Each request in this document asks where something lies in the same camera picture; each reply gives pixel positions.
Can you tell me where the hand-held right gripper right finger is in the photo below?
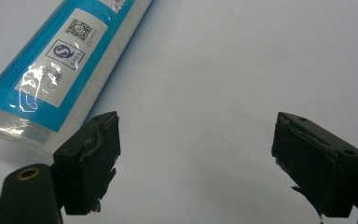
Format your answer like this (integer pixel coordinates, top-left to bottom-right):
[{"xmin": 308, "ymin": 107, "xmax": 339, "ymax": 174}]
[{"xmin": 271, "ymin": 111, "xmax": 358, "ymax": 218}]

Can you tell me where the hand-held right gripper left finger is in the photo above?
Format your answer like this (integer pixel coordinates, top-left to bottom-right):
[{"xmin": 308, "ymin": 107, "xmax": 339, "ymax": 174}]
[{"xmin": 52, "ymin": 110, "xmax": 122, "ymax": 217}]

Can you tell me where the blue and white plastic roll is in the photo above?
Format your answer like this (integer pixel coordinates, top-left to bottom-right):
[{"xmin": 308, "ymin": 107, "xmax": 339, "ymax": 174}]
[{"xmin": 0, "ymin": 0, "xmax": 154, "ymax": 157}]

